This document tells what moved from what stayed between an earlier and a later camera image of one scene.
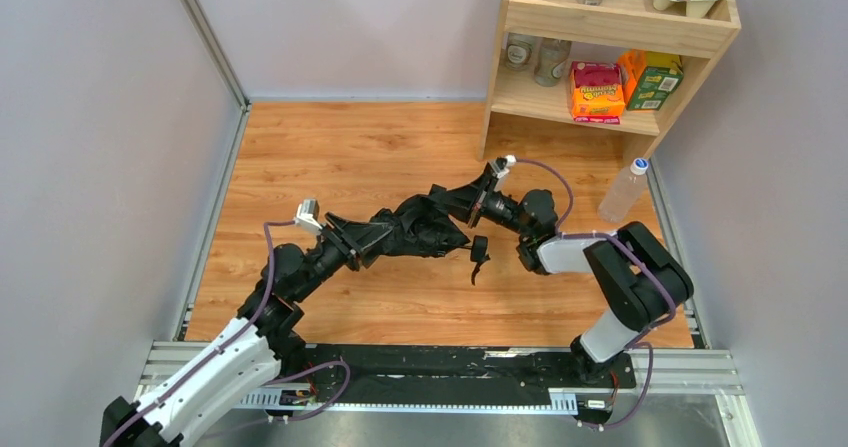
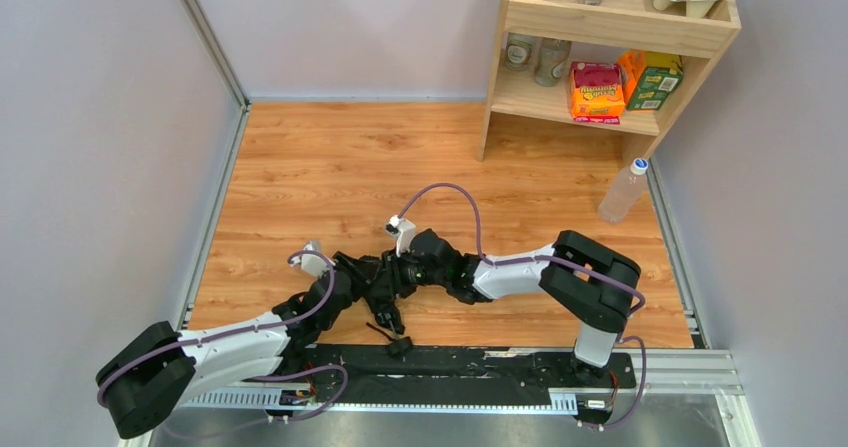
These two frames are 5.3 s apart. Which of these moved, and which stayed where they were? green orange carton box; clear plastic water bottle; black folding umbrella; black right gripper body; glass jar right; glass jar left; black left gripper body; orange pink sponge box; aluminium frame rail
Moved: black right gripper body; black folding umbrella; black left gripper body
Stayed: orange pink sponge box; glass jar right; aluminium frame rail; green orange carton box; glass jar left; clear plastic water bottle
